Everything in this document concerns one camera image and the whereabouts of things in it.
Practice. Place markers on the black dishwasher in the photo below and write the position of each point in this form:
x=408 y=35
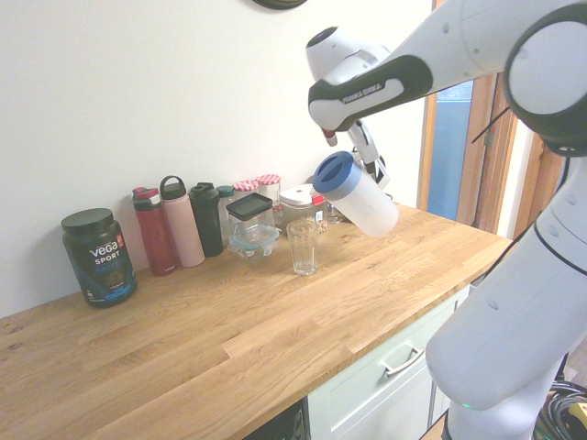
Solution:
x=284 y=424

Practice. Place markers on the blue door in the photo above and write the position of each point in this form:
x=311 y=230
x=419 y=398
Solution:
x=451 y=160

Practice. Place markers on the translucent pitcher with blue lid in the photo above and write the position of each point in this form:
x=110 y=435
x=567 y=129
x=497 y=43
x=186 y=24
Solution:
x=362 y=206

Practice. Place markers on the cereal container with white lid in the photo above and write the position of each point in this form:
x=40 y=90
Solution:
x=298 y=204

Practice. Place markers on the black round wall object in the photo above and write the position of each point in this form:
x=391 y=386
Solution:
x=280 y=3

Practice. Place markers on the glass jar red checkered lid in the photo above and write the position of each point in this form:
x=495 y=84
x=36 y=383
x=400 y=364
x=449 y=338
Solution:
x=269 y=185
x=246 y=187

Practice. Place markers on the glass container with teal lid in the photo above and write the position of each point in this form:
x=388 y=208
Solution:
x=254 y=243

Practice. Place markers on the red water bottle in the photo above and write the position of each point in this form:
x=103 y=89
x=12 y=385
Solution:
x=156 y=234

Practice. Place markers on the white cabinet drawer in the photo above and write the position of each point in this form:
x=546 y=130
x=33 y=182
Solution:
x=367 y=403

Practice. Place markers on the clear glass mug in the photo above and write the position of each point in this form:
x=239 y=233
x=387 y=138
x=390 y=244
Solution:
x=337 y=213

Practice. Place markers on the glass jar with green lid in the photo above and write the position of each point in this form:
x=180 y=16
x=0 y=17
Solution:
x=224 y=194

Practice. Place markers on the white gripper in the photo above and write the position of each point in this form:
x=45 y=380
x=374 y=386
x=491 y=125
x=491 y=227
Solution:
x=364 y=142

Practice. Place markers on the pink water bottle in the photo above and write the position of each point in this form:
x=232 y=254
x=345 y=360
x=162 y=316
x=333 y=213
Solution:
x=183 y=229

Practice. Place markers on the dark protein powder tub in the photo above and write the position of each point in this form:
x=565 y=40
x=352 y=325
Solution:
x=98 y=261

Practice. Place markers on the black shaker bottle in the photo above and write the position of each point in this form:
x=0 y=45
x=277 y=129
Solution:
x=207 y=220

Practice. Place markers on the wooden door frame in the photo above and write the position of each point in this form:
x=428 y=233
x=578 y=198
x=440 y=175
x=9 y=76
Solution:
x=495 y=183

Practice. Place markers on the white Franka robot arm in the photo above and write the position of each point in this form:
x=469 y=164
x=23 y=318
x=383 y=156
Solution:
x=504 y=298

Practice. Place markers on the square container with black lid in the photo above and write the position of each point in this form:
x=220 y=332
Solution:
x=250 y=213

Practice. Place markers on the clear drinking glass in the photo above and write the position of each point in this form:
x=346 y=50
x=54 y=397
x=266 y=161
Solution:
x=303 y=249

